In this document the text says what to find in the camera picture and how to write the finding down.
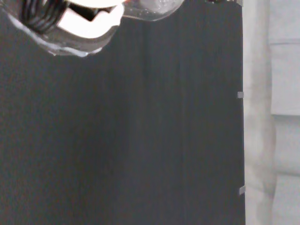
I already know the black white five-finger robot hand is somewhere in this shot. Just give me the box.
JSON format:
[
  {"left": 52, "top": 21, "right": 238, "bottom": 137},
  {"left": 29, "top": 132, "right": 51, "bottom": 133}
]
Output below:
[{"left": 22, "top": 0, "right": 125, "bottom": 39}]

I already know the black bench cloth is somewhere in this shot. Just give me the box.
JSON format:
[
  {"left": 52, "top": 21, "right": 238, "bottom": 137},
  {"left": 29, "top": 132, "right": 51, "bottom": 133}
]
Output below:
[{"left": 0, "top": 0, "right": 247, "bottom": 225}]

